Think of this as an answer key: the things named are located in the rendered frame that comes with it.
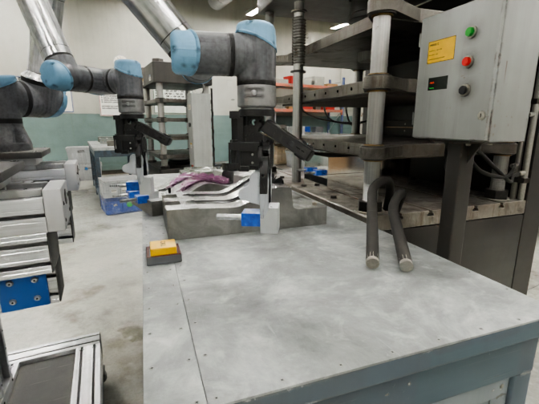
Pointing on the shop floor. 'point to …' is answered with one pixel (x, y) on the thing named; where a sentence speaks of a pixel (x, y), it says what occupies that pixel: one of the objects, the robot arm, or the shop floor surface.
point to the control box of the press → (473, 93)
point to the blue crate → (111, 206)
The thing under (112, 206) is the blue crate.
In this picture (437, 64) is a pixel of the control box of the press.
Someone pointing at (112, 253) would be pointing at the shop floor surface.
